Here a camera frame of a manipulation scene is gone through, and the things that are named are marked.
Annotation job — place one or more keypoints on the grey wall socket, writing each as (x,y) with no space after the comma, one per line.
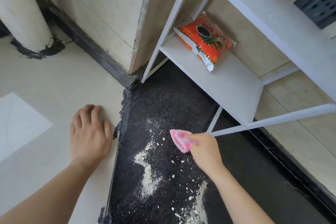
(317,3)

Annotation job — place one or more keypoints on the pink cloth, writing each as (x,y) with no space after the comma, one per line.
(178,139)

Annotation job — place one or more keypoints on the white metal shelf rack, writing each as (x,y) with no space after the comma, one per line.
(231,84)

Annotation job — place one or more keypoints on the black speckled countertop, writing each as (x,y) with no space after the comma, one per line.
(170,100)

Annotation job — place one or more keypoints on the orange snack packet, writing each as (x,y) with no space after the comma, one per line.
(207,40)

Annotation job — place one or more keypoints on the person's right hand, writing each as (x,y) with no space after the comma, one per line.
(206,153)

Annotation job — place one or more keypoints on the person's left forearm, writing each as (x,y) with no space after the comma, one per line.
(50,195)

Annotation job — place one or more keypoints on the pile of crumbs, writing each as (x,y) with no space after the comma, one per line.
(149,179)

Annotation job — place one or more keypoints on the person's right forearm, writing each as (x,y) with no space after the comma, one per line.
(239,200)

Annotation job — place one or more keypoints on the person's left hand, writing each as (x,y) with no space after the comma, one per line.
(90,137)

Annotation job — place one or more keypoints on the white drain pipe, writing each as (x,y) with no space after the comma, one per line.
(23,13)

